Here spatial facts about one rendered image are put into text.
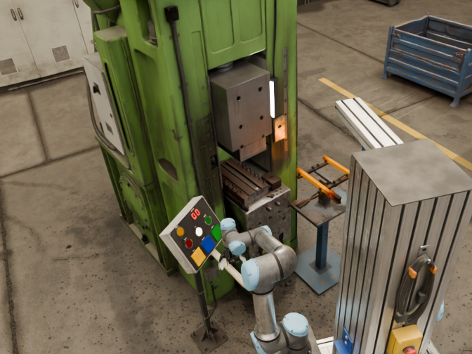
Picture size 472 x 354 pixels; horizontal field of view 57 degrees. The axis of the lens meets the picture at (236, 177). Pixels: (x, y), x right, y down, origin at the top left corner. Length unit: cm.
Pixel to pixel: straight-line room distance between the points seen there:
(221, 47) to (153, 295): 206
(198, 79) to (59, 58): 536
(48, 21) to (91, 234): 402
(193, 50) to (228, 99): 31
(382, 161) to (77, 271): 315
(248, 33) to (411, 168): 146
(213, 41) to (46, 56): 540
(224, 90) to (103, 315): 207
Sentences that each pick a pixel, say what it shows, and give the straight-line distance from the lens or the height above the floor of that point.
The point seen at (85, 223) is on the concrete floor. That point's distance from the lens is 446.
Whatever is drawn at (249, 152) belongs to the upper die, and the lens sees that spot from 262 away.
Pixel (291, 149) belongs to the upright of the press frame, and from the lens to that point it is 311.
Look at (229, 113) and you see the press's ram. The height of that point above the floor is 162.
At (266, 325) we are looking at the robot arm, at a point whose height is 114.
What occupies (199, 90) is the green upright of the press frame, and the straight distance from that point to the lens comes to 241.
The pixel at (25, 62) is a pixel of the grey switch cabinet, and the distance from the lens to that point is 759.
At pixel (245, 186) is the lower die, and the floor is 99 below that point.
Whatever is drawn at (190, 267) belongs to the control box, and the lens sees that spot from 241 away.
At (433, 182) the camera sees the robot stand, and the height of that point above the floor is 203.
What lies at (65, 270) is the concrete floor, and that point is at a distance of 409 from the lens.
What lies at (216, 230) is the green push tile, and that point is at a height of 102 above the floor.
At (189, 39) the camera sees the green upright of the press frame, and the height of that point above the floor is 202.
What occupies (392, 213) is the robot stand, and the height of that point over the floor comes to 200.
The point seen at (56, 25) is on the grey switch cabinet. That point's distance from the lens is 748.
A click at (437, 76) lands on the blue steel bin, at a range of 609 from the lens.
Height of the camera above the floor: 278
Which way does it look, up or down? 37 degrees down
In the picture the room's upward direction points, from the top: 6 degrees counter-clockwise
